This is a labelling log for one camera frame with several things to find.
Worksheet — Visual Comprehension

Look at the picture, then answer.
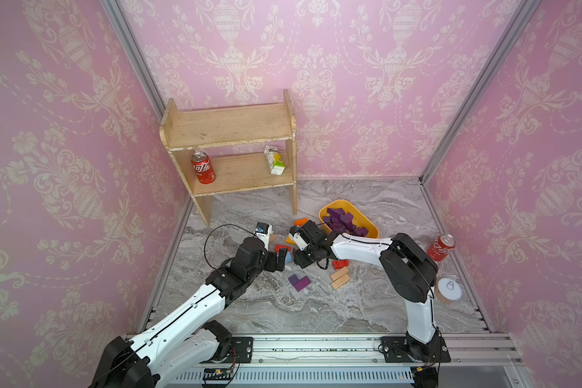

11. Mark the red flat brick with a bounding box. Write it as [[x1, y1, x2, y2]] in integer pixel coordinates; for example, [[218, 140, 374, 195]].
[[274, 244, 291, 253]]

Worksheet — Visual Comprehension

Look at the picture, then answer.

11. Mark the yellow plastic storage bin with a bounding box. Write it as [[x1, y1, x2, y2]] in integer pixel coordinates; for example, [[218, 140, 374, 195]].
[[318, 200, 380, 239]]

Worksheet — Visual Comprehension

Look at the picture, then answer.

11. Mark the green white juice carton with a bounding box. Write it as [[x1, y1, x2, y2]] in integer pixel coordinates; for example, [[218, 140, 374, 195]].
[[264, 145, 286, 176]]

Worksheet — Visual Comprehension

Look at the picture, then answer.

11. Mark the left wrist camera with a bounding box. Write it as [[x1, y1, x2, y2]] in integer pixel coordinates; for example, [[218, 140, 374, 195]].
[[255, 222, 273, 250]]

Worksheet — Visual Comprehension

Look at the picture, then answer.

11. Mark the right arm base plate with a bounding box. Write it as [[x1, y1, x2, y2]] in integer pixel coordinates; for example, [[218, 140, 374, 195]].
[[378, 335, 451, 365]]

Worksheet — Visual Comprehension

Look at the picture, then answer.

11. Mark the red cola can on table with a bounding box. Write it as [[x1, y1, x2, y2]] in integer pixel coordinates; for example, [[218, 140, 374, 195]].
[[427, 234, 456, 262]]

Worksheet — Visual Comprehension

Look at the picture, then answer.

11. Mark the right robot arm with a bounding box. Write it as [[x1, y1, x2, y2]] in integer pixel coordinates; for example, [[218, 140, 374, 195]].
[[289, 221, 450, 365]]

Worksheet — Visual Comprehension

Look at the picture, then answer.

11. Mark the natural wood plank brick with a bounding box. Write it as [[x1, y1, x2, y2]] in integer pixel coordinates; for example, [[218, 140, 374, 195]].
[[330, 267, 351, 290]]

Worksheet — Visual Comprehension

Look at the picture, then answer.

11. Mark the aluminium front rail frame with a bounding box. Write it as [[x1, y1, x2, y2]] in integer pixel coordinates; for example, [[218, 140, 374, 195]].
[[165, 333, 533, 387]]

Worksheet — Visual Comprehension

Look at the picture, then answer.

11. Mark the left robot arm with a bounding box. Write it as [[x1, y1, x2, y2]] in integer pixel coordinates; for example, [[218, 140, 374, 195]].
[[91, 237, 287, 387]]

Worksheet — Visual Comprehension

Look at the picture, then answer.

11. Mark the purple brick cluster bottom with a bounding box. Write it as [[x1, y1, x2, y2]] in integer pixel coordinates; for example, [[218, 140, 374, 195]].
[[288, 275, 311, 292]]

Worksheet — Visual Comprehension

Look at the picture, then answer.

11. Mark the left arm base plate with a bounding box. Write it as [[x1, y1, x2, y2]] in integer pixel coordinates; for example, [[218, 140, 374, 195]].
[[198, 336, 254, 365]]

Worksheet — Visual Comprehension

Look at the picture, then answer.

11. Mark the wooden two-tier shelf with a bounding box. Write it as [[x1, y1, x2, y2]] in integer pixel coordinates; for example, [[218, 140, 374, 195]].
[[159, 89, 298, 226]]

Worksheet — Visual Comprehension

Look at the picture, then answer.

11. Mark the red brick pair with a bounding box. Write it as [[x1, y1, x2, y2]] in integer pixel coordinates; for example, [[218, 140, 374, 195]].
[[332, 260, 349, 270]]

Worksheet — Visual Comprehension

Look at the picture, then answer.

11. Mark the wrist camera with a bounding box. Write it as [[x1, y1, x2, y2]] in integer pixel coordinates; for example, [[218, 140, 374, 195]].
[[255, 222, 273, 250], [289, 231, 308, 251]]

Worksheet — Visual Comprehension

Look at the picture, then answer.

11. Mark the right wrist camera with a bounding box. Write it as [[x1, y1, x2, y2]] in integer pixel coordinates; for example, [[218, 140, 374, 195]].
[[289, 231, 308, 251]]

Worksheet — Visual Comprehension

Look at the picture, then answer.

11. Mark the red cola can on shelf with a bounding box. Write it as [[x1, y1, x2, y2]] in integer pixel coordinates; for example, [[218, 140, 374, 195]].
[[191, 150, 216, 184]]

